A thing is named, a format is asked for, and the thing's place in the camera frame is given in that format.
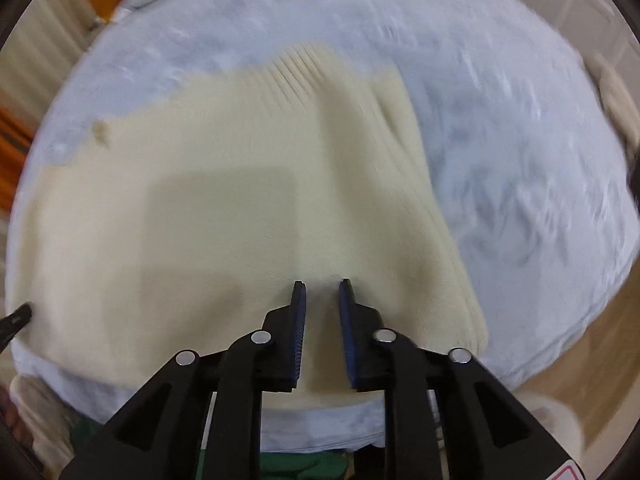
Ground light blue butterfly bedspread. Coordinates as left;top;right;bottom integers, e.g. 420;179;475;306
6;0;639;453

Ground cream garment at bed edge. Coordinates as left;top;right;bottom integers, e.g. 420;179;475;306
584;53;640;160

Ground cream knitted sweater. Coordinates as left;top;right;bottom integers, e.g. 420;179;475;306
6;46;488;410

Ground beige pleated curtain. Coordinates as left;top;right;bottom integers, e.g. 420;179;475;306
1;0;98;130

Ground white panelled wardrobe doors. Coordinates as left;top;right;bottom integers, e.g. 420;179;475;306
521;0;639;65

